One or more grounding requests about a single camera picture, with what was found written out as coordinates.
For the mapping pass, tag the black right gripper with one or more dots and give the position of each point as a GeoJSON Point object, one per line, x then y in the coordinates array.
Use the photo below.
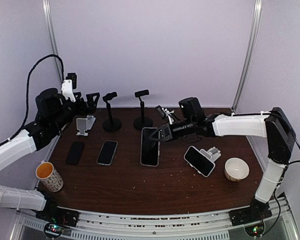
{"type": "Point", "coordinates": [166, 132]}

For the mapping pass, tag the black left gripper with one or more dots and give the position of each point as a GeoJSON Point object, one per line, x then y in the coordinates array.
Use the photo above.
{"type": "Point", "coordinates": [91, 105]}

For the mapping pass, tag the smartphone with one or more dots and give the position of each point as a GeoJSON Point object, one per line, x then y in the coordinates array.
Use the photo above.
{"type": "Point", "coordinates": [107, 153]}
{"type": "Point", "coordinates": [198, 161]}
{"type": "Point", "coordinates": [150, 149]}

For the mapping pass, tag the black round-base phone stand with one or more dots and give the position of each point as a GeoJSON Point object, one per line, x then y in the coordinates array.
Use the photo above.
{"type": "Point", "coordinates": [142, 121]}

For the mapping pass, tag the white folding phone stand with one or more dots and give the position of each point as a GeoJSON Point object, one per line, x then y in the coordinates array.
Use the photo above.
{"type": "Point", "coordinates": [84, 125]}

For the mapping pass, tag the black round-base stand front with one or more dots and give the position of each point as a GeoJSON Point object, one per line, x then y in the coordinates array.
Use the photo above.
{"type": "Point", "coordinates": [111, 124]}

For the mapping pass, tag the black smartphone no case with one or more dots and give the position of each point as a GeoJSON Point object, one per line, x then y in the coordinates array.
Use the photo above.
{"type": "Point", "coordinates": [75, 153]}

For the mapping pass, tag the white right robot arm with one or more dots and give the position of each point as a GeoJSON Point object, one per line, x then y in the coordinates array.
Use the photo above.
{"type": "Point", "coordinates": [273, 126]}

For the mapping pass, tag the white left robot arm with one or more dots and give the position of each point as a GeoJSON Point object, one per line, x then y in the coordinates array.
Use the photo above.
{"type": "Point", "coordinates": [54, 113]}

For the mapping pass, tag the floral mug yellow inside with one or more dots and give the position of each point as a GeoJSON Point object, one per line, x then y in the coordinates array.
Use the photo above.
{"type": "Point", "coordinates": [49, 177]}

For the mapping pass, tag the white ceramic bowl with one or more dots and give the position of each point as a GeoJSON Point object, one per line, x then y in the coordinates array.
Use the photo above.
{"type": "Point", "coordinates": [236, 169]}

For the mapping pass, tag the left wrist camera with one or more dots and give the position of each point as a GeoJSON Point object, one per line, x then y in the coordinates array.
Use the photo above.
{"type": "Point", "coordinates": [68, 85]}

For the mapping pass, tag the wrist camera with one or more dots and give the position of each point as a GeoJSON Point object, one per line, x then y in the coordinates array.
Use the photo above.
{"type": "Point", "coordinates": [68, 85]}
{"type": "Point", "coordinates": [166, 114]}

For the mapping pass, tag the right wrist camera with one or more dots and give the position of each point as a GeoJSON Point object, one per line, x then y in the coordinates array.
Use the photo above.
{"type": "Point", "coordinates": [166, 114]}

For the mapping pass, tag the left aluminium frame post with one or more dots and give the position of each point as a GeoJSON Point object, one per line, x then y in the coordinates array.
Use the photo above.
{"type": "Point", "coordinates": [52, 37]}

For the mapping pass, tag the aluminium frame post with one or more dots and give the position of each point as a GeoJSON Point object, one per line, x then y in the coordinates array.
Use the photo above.
{"type": "Point", "coordinates": [254, 30]}
{"type": "Point", "coordinates": [52, 37]}

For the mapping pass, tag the front aluminium rail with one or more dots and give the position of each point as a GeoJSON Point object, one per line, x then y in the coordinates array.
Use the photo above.
{"type": "Point", "coordinates": [214, 225]}

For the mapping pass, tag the right aluminium frame post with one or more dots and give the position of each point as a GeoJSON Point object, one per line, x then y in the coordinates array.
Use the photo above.
{"type": "Point", "coordinates": [254, 30]}

